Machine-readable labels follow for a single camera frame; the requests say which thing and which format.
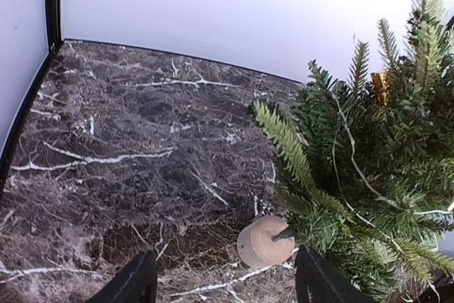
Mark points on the gold gift box ornament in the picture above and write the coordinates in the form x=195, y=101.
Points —
x=380, y=86

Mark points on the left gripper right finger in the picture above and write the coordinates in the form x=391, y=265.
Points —
x=317, y=281

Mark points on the round wooden tree base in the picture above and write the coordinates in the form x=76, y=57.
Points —
x=256, y=247

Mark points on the small green christmas tree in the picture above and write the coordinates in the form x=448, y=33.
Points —
x=366, y=185

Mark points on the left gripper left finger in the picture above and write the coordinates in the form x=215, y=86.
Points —
x=135, y=282

